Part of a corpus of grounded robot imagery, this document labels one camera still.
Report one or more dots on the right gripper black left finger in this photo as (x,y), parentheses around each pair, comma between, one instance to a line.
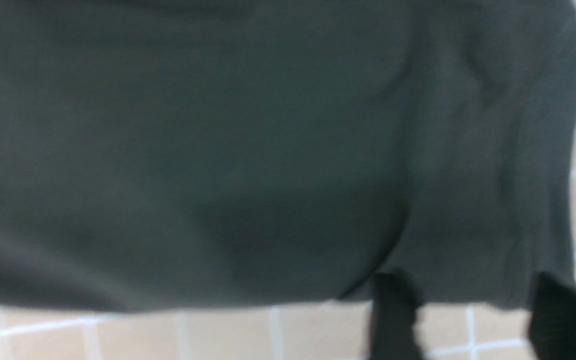
(395,303)

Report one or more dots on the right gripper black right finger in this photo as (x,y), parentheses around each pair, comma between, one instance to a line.
(552,327)

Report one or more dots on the dark gray long-sleeve shirt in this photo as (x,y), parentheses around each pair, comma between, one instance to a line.
(169,154)

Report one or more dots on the beige checkered table mat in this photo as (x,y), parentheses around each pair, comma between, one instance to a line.
(325,331)

